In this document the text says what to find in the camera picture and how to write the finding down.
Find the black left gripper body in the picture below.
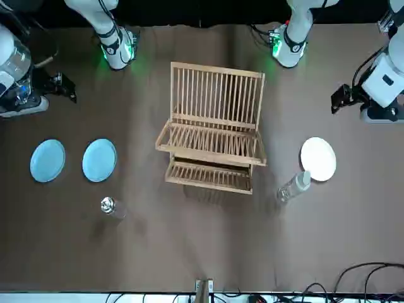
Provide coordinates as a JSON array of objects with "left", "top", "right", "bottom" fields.
[{"left": 356, "top": 82, "right": 371, "bottom": 107}]

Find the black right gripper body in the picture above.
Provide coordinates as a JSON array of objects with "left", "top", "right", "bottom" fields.
[{"left": 30, "top": 73, "right": 61, "bottom": 99}]

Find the pale plate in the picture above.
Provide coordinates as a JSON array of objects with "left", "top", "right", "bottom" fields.
[{"left": 299, "top": 136, "right": 337, "bottom": 182}]

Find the blue plate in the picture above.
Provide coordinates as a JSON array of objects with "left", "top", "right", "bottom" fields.
[
  {"left": 81, "top": 138, "right": 118, "bottom": 183},
  {"left": 30, "top": 138, "right": 66, "bottom": 184}
]

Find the wooden dish rack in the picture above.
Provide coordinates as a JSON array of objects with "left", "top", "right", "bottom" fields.
[{"left": 154, "top": 61, "right": 268, "bottom": 195}]

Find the clear bottle with pale cap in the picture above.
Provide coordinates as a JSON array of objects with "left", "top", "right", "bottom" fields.
[{"left": 276, "top": 170, "right": 312, "bottom": 203}]

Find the clear bottle with silver cap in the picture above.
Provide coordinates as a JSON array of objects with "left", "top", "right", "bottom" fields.
[{"left": 100, "top": 196, "right": 129, "bottom": 220}]

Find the black cable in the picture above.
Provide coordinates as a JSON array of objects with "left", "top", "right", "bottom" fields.
[
  {"left": 334, "top": 261, "right": 404, "bottom": 296},
  {"left": 352, "top": 47, "right": 391, "bottom": 95},
  {"left": 96, "top": 0, "right": 129, "bottom": 64},
  {"left": 302, "top": 282, "right": 336, "bottom": 298}
]

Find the aluminium post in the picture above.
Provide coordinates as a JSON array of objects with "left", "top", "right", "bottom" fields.
[{"left": 194, "top": 278, "right": 214, "bottom": 303}]

